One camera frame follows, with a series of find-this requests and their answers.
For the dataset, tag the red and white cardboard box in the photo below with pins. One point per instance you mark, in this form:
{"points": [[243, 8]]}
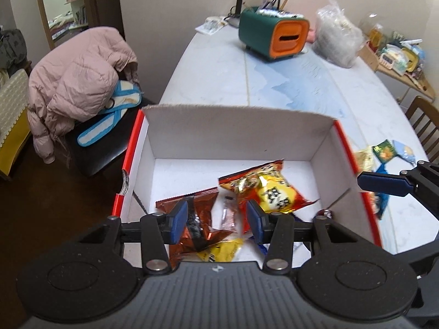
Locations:
{"points": [[240, 133]]}

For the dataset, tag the small clear candy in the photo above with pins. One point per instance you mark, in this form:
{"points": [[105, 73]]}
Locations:
{"points": [[228, 216]]}

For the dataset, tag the light blue snack packet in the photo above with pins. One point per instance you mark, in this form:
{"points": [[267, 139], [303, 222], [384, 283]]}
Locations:
{"points": [[405, 152]]}

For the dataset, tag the dark wooden chair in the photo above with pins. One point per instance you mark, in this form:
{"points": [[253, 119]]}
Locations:
{"points": [[419, 104]]}

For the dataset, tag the pink puffer jacket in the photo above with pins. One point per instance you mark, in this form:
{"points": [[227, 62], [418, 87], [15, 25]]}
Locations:
{"points": [[75, 85]]}

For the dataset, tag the clear plastic bag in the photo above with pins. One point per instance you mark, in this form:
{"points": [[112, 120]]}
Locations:
{"points": [[338, 37]]}

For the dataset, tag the light wooden cabinet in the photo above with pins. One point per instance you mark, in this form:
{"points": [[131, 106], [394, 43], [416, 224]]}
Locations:
{"points": [[394, 75]]}

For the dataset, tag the cream covered sofa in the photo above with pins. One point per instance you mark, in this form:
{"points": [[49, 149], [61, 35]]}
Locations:
{"points": [[13, 116]]}

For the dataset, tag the white digital timer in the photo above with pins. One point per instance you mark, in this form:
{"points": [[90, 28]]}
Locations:
{"points": [[386, 59]]}

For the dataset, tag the small foil candy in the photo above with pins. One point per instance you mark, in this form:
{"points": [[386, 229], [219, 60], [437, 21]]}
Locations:
{"points": [[323, 213]]}

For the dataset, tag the pile of grey clothes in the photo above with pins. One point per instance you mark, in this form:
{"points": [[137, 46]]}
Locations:
{"points": [[10, 49]]}

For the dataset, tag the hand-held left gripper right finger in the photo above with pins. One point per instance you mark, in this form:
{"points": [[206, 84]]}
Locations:
{"points": [[255, 222]]}

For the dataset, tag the shiny brown snack packet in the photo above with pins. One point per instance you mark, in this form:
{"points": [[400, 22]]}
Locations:
{"points": [[202, 212]]}

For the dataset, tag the yellow tissue box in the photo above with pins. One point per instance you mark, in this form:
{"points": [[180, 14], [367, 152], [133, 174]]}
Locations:
{"points": [[410, 60]]}

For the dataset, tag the red and yellow snack packet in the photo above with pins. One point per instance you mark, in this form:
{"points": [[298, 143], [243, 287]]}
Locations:
{"points": [[274, 192]]}

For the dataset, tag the black chair seat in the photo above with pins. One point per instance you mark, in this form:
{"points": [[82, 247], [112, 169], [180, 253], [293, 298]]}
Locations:
{"points": [[103, 150]]}

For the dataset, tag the blue cookie packet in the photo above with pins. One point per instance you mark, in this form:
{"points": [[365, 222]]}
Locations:
{"points": [[381, 207]]}

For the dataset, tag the green snack packet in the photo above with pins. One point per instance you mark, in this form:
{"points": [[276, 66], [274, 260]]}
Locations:
{"points": [[386, 150]]}

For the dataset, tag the blue and white striped bag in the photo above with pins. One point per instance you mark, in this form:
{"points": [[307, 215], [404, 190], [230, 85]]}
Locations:
{"points": [[109, 116]]}

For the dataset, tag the pink pouch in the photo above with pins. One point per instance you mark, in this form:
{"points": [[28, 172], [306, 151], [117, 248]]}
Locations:
{"points": [[311, 36]]}

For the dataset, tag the orange and green tissue box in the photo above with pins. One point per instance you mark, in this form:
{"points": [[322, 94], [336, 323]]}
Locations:
{"points": [[267, 31]]}

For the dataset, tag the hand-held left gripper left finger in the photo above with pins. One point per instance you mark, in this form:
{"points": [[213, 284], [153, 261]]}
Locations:
{"points": [[179, 222]]}

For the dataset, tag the paper leaflet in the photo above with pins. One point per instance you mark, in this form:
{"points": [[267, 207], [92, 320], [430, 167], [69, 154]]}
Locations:
{"points": [[211, 25]]}

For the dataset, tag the orange drink bottle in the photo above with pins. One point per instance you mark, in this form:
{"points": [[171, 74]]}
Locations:
{"points": [[376, 36]]}

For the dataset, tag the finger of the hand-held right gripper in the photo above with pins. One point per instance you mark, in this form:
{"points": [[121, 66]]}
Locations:
{"points": [[382, 183]]}

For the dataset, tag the pale yellow snack packet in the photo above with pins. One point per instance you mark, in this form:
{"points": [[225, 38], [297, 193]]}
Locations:
{"points": [[363, 159]]}

